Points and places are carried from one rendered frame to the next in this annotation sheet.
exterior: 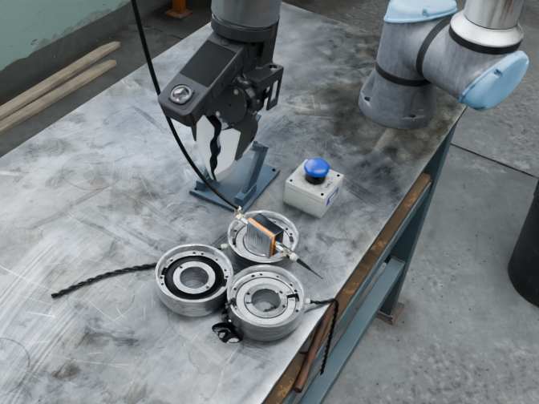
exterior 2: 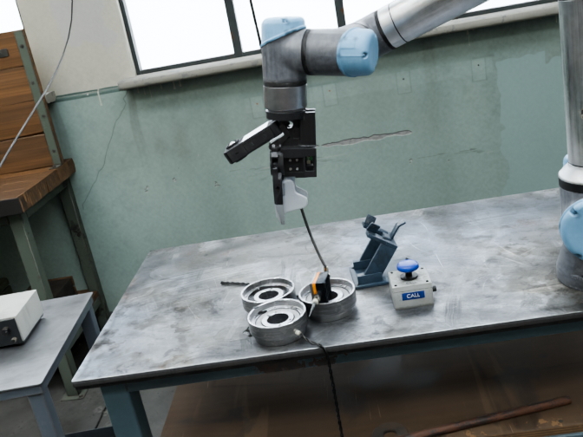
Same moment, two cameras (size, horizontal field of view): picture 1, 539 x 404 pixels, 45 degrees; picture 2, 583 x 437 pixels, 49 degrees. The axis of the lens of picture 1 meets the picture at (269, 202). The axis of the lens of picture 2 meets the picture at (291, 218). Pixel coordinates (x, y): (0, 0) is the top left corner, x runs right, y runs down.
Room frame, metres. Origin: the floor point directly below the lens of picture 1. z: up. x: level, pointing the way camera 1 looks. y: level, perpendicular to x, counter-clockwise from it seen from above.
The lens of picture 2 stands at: (0.22, -0.98, 1.36)
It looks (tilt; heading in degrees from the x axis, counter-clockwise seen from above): 19 degrees down; 68
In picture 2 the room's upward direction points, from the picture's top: 10 degrees counter-clockwise
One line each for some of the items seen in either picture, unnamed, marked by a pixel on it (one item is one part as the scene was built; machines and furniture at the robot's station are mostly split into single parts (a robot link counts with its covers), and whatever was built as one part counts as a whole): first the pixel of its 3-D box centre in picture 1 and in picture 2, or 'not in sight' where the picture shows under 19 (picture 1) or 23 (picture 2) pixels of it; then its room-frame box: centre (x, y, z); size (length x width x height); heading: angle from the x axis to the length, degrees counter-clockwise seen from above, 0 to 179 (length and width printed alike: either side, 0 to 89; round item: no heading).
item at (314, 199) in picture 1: (314, 186); (413, 286); (0.80, -0.07, 0.82); 0.08 x 0.07 x 0.05; 153
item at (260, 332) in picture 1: (265, 304); (278, 322); (0.55, -0.01, 0.82); 0.10 x 0.10 x 0.04
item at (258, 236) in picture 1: (260, 237); (317, 287); (0.65, 0.01, 0.85); 0.05 x 0.02 x 0.04; 51
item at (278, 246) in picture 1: (278, 243); (320, 293); (0.64, -0.02, 0.85); 0.17 x 0.02 x 0.04; 51
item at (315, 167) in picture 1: (315, 175); (409, 274); (0.80, -0.07, 0.85); 0.04 x 0.04 x 0.05
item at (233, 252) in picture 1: (262, 244); (328, 300); (0.66, 0.00, 0.82); 0.10 x 0.10 x 0.04
